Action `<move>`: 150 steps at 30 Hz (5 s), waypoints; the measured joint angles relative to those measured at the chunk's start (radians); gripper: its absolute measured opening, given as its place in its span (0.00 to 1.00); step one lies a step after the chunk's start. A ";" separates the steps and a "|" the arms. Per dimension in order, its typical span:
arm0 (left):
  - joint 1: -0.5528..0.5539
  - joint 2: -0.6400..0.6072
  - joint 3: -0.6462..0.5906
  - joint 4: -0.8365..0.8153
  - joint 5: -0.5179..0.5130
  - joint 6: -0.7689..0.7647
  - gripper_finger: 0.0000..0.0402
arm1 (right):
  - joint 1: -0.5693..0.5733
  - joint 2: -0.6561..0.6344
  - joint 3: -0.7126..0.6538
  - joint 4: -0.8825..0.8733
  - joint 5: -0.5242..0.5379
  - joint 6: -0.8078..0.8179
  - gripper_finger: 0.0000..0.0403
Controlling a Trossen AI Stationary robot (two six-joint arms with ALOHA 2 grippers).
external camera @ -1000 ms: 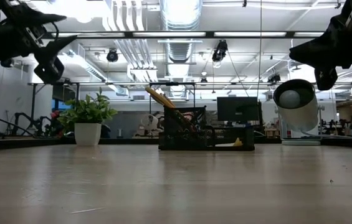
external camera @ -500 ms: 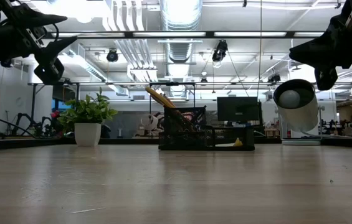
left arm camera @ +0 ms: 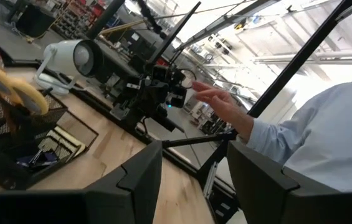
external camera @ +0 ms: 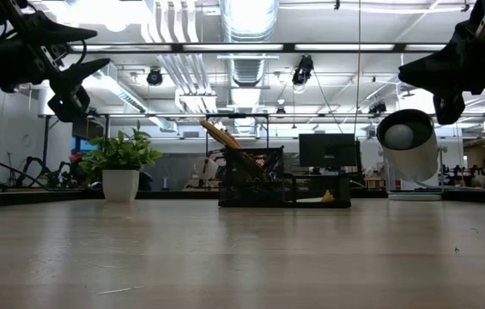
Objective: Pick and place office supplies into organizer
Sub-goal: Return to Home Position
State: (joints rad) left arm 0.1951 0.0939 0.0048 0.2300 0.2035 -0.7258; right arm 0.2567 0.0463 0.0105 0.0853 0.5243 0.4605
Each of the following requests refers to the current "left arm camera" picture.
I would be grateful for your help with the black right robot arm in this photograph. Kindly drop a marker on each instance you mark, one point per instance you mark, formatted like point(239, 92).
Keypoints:
point(132, 105)

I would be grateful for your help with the small blue item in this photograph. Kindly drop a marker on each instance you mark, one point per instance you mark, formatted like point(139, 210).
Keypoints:
point(46, 157)

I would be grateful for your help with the black mesh desk organizer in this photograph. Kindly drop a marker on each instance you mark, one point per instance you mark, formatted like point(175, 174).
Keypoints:
point(23, 146)

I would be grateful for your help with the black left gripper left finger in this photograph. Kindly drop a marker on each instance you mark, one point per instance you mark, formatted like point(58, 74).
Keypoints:
point(138, 186)

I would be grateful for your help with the person's hand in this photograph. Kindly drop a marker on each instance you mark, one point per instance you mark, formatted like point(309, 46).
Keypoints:
point(222, 102)

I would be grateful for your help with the white cylinder lamp on stand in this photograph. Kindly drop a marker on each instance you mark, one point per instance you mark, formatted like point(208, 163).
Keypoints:
point(66, 57)

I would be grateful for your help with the person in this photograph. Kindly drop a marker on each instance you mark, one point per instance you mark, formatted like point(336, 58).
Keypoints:
point(328, 133)

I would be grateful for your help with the black binder clip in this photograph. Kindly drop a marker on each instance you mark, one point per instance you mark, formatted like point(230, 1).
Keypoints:
point(35, 157)

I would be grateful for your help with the yellow sticky note pad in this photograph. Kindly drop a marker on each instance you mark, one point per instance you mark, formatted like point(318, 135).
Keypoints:
point(66, 140)

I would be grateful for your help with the black frame post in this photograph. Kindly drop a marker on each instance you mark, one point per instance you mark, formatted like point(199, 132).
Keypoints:
point(300, 59)

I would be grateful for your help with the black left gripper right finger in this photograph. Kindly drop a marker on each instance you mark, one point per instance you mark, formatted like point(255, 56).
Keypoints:
point(256, 183)

